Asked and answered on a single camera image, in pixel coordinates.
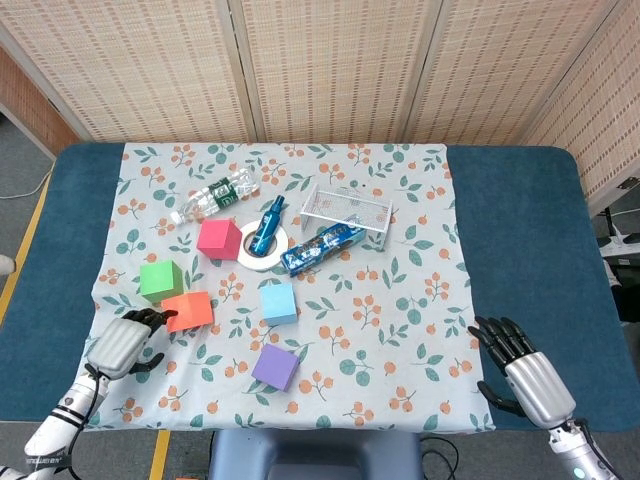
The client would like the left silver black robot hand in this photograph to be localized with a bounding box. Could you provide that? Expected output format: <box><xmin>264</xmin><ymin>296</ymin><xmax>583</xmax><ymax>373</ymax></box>
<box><xmin>85</xmin><ymin>307</ymin><xmax>180</xmax><ymax>380</ymax></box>

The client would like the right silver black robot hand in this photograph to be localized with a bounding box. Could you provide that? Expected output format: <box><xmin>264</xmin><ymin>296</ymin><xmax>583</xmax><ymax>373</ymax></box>
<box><xmin>468</xmin><ymin>315</ymin><xmax>577</xmax><ymax>430</ymax></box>

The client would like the green foam cube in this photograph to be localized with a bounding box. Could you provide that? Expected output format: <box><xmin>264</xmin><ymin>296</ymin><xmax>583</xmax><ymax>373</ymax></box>
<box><xmin>139</xmin><ymin>259</ymin><xmax>185</xmax><ymax>305</ymax></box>

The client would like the orange cube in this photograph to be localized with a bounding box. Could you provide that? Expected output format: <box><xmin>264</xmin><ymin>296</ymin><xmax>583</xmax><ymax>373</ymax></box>
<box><xmin>160</xmin><ymin>291</ymin><xmax>216</xmax><ymax>334</ymax></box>

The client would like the pink cube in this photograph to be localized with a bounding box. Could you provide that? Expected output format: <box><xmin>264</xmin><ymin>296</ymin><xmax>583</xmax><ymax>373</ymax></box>
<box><xmin>196</xmin><ymin>218</ymin><xmax>244</xmax><ymax>262</ymax></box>

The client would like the purple cube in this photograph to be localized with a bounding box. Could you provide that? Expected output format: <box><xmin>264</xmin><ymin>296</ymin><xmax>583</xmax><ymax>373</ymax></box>
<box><xmin>251</xmin><ymin>343</ymin><xmax>301</xmax><ymax>394</ymax></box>

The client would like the light blue cube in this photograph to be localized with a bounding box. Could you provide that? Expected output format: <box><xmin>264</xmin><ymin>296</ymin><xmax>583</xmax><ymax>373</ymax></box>
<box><xmin>259</xmin><ymin>282</ymin><xmax>299</xmax><ymax>327</ymax></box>

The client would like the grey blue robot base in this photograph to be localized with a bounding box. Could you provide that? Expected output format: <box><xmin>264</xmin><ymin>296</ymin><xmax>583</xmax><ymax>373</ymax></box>
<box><xmin>207</xmin><ymin>428</ymin><xmax>424</xmax><ymax>480</ymax></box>

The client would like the black equipment stand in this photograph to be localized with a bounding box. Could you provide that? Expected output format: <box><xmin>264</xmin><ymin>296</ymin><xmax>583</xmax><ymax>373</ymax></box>
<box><xmin>592</xmin><ymin>203</ymin><xmax>640</xmax><ymax>326</ymax></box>

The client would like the white tape roll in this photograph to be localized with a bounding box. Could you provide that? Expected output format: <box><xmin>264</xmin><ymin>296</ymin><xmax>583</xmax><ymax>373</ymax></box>
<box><xmin>234</xmin><ymin>220</ymin><xmax>290</xmax><ymax>272</ymax></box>

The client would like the dark blue table cover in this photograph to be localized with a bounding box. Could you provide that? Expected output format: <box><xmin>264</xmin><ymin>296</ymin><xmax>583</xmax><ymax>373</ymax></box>
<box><xmin>0</xmin><ymin>143</ymin><xmax>632</xmax><ymax>434</ymax></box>

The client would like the floral patterned tablecloth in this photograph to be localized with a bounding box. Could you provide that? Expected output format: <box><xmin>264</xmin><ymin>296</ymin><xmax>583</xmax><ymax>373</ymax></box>
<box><xmin>74</xmin><ymin>142</ymin><xmax>497</xmax><ymax>434</ymax></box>

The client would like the clear bottle with green label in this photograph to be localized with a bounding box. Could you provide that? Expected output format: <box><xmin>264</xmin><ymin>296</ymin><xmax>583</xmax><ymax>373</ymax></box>
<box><xmin>168</xmin><ymin>167</ymin><xmax>261</xmax><ymax>226</ymax></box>

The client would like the blue spray bottle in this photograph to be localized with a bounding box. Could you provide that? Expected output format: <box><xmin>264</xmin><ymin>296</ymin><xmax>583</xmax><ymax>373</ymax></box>
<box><xmin>248</xmin><ymin>194</ymin><xmax>288</xmax><ymax>255</ymax></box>

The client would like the blue cookie box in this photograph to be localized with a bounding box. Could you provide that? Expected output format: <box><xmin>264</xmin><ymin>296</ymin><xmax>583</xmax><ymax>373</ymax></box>
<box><xmin>279</xmin><ymin>222</ymin><xmax>369</xmax><ymax>279</ymax></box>

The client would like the woven bamboo folding screen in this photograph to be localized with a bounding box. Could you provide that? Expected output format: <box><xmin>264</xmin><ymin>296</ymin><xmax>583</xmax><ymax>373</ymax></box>
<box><xmin>0</xmin><ymin>0</ymin><xmax>640</xmax><ymax>201</ymax></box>

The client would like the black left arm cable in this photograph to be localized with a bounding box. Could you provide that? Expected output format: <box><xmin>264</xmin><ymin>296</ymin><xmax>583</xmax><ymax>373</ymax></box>
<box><xmin>67</xmin><ymin>363</ymin><xmax>104</xmax><ymax>480</ymax></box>

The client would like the black floor cable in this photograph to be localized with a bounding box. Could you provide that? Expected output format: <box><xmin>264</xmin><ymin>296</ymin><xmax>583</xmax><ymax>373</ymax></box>
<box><xmin>419</xmin><ymin>435</ymin><xmax>462</xmax><ymax>480</ymax></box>

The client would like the white floor cable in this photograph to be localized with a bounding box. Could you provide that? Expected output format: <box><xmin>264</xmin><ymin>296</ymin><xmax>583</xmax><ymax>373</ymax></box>
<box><xmin>0</xmin><ymin>169</ymin><xmax>54</xmax><ymax>199</ymax></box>

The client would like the white wire mesh rack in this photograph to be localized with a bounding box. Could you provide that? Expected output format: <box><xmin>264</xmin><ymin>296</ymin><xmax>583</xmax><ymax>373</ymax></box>
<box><xmin>299</xmin><ymin>185</ymin><xmax>395</xmax><ymax>250</ymax></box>

